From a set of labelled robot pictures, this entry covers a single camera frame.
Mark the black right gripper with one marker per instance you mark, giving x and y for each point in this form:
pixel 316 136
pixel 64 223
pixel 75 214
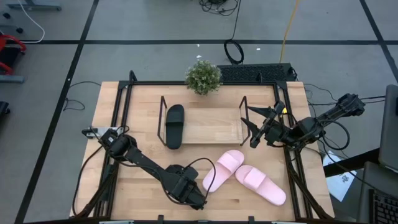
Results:
pixel 275 129

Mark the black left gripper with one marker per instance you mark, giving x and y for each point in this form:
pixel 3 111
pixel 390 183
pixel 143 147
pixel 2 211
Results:
pixel 188 191

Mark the pink rubber slide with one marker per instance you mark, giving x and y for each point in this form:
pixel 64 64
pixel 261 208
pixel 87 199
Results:
pixel 222 171
pixel 259 185

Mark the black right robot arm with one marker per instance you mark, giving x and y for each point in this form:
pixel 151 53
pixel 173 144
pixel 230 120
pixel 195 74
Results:
pixel 339 109

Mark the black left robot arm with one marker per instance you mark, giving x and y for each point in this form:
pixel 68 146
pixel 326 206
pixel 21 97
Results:
pixel 146 163

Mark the small green potted plant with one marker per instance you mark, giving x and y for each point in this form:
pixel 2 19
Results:
pixel 203 77

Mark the white paper sheet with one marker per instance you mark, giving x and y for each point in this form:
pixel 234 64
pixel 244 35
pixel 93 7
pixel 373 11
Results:
pixel 340 180

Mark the grey laptop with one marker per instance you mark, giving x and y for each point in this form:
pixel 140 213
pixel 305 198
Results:
pixel 389 127

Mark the black keyboard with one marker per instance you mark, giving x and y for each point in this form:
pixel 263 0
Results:
pixel 385 208

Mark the red and black cart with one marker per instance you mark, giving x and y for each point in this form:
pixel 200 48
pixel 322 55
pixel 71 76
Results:
pixel 9 53

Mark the wooden shelf black metal frame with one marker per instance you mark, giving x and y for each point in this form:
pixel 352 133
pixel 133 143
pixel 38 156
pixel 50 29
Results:
pixel 211 127

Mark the black metal table frame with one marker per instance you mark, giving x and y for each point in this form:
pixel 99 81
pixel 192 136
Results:
pixel 122 102

